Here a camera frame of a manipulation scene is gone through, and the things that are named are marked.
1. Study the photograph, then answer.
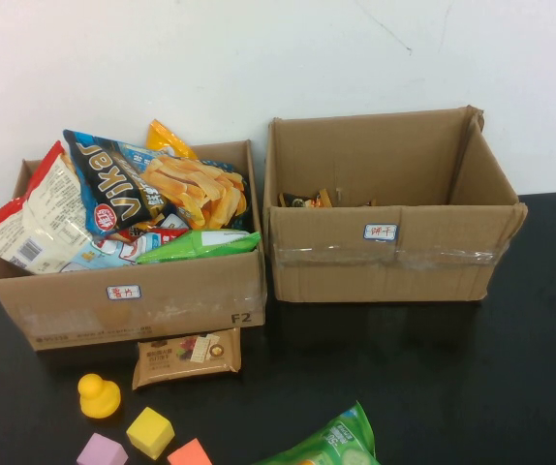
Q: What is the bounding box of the brown wafer biscuit packet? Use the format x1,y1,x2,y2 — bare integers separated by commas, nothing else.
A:
131,327,243,391

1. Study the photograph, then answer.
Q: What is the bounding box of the blue black Vikar fries bag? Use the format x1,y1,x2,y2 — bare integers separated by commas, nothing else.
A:
62,128,253,238

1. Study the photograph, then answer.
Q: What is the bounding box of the dark small snack packet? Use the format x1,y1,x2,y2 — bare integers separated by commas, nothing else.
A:
280,190,319,209

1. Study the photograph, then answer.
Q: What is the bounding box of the orange brown small snack packet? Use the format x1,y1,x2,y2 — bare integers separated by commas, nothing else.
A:
314,187,340,208

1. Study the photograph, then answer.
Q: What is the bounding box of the green snack bag white label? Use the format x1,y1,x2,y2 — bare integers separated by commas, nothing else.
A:
135,228,263,265

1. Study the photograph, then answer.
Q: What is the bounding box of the light blue snack bag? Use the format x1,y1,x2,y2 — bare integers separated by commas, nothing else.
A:
59,230,190,273

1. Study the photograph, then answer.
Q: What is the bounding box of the taped cardboard box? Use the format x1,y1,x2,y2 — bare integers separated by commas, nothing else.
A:
263,105,530,304

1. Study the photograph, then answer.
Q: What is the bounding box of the white label sticker red writing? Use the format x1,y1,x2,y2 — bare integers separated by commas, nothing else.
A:
106,284,142,302
363,223,399,242

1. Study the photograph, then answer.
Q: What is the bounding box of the cardboard box with F2 print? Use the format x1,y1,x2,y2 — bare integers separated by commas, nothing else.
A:
0,139,268,353

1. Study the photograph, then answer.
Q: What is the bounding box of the orange yellow chip bag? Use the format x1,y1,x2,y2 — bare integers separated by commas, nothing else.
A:
144,118,200,160

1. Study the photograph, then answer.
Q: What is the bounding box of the clear packing tape strip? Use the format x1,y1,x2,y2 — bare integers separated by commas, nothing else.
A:
270,244,502,267

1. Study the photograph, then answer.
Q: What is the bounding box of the green cucumber chip bag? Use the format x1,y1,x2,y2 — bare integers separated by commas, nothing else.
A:
253,400,379,465

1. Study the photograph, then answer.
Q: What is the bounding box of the red and white chip bag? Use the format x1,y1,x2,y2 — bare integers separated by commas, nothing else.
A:
0,139,100,275

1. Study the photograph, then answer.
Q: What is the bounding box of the yellow foam cube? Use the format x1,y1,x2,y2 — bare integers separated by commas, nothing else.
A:
126,406,176,461

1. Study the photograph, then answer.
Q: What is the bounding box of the orange foam cube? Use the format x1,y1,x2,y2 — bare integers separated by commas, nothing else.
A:
166,438,214,465

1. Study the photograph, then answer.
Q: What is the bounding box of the yellow rubber duck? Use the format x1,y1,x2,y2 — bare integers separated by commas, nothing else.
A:
77,372,123,419

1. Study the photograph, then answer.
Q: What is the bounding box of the purple foam cube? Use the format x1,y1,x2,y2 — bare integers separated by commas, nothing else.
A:
76,432,130,465

